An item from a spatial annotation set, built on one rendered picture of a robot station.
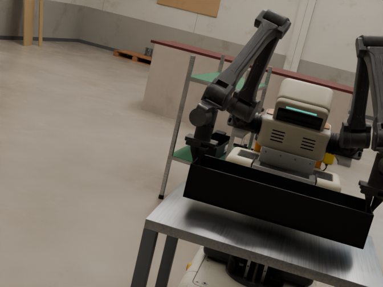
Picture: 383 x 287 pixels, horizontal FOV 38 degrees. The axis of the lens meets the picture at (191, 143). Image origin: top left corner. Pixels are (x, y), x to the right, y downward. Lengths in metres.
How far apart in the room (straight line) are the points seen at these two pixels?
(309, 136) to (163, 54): 5.19
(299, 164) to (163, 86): 5.18
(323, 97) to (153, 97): 5.30
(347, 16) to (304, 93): 10.54
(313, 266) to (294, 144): 0.75
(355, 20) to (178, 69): 6.24
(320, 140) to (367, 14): 10.52
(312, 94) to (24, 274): 1.63
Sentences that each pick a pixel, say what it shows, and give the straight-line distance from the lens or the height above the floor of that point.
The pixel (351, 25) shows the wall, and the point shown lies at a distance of 12.72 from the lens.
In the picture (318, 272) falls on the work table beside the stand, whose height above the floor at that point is 0.80.
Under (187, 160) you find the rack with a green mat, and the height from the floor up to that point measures 0.35.
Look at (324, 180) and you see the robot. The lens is 2.60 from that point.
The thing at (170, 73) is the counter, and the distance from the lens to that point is 7.28.
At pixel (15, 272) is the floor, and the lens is 2.93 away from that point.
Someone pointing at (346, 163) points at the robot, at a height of 0.97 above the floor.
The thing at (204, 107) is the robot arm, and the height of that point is 1.13.
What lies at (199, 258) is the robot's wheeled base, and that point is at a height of 0.28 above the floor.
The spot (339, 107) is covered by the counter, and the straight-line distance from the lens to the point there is 6.87.
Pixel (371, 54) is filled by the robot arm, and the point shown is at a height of 1.40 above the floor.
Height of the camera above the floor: 1.41
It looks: 13 degrees down
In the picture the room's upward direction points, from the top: 13 degrees clockwise
